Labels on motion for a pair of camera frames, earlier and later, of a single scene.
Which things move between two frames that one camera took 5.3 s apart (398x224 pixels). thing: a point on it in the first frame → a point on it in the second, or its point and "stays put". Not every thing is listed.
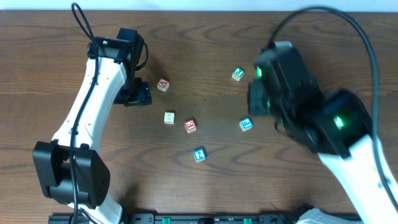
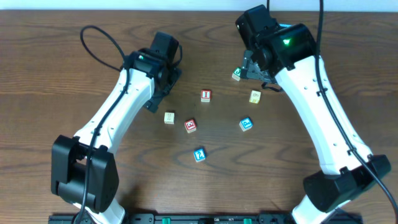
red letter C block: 190,126 stays put
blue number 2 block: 199,155 stays put
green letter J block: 238,73 stays put
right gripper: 255,97 → 250,70
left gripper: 137,95 → 162,93
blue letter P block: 245,124 stays put
